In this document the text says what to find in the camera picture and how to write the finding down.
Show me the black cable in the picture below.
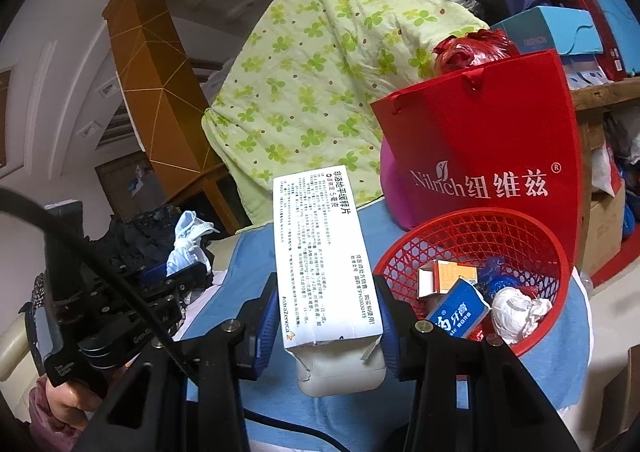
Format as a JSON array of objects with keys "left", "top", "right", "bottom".
[{"left": 0, "top": 187, "right": 346, "bottom": 452}]

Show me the red plastic mesh basket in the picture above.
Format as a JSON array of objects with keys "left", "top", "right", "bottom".
[{"left": 372, "top": 207, "right": 571, "bottom": 358}]

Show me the white medicine box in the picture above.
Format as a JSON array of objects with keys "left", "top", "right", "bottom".
[{"left": 272, "top": 164, "right": 388, "bottom": 399}]

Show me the person's left forearm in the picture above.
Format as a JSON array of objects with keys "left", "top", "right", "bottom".
[{"left": 27, "top": 387, "right": 88, "bottom": 452}]

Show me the red plastic bag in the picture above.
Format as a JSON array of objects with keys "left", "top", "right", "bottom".
[{"left": 432, "top": 28, "right": 521, "bottom": 78}]

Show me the red paper bag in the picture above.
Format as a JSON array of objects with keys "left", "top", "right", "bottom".
[{"left": 370, "top": 49, "right": 593, "bottom": 278}]

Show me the blue plastic bag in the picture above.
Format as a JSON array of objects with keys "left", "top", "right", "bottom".
[{"left": 617, "top": 162, "right": 640, "bottom": 238}]

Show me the light blue box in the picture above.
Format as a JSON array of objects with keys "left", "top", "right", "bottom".
[{"left": 585, "top": 0, "right": 640, "bottom": 78}]

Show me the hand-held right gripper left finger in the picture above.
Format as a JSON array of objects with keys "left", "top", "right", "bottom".
[{"left": 75, "top": 272, "right": 281, "bottom": 452}]

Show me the blue blanket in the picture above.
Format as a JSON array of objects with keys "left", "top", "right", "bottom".
[{"left": 180, "top": 197, "right": 593, "bottom": 452}]

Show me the black clothing pile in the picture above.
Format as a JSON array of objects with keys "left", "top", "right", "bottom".
[{"left": 87, "top": 209, "right": 216, "bottom": 293}]

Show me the white bed sheet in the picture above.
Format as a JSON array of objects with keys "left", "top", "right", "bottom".
[{"left": 182, "top": 272, "right": 231, "bottom": 333}]

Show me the blue plastic wrapper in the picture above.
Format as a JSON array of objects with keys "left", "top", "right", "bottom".
[{"left": 477, "top": 254, "right": 526, "bottom": 300}]

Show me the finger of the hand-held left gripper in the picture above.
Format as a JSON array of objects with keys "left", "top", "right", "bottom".
[{"left": 132, "top": 262, "right": 210, "bottom": 290}]

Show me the brown cardboard box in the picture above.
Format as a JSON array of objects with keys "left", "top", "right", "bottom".
[
  {"left": 597, "top": 347, "right": 640, "bottom": 438},
  {"left": 580, "top": 182, "right": 628, "bottom": 278}
]

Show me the person's left hand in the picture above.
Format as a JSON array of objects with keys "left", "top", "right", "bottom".
[{"left": 47, "top": 377, "right": 108, "bottom": 433}]

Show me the white paper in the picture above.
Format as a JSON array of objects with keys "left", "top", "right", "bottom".
[{"left": 490, "top": 286, "right": 553, "bottom": 345}]

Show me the wooden shelf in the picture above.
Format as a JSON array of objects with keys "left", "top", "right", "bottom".
[{"left": 570, "top": 77, "right": 640, "bottom": 193}]

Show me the light blue cloth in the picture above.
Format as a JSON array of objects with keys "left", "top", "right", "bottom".
[{"left": 165, "top": 211, "right": 221, "bottom": 278}]

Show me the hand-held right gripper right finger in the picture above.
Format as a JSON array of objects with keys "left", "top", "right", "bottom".
[{"left": 372, "top": 274, "right": 568, "bottom": 452}]

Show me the blue toothpaste box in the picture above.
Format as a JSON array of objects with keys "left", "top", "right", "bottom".
[{"left": 425, "top": 277, "right": 493, "bottom": 340}]

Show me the magenta pillow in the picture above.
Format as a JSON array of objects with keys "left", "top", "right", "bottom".
[{"left": 377, "top": 139, "right": 436, "bottom": 233}]

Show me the white plastic bag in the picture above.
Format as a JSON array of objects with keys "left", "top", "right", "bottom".
[{"left": 590, "top": 142, "right": 621, "bottom": 198}]

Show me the teal cardboard box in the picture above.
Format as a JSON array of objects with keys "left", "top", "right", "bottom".
[{"left": 490, "top": 6, "right": 608, "bottom": 57}]

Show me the orange and white box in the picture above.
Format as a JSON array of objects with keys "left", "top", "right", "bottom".
[{"left": 417, "top": 259, "right": 481, "bottom": 303}]

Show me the wooden cabinet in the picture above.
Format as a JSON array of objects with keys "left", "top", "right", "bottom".
[{"left": 102, "top": 0, "right": 251, "bottom": 233}]

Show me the green floral quilt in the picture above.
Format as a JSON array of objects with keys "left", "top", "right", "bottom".
[{"left": 200, "top": 0, "right": 493, "bottom": 228}]

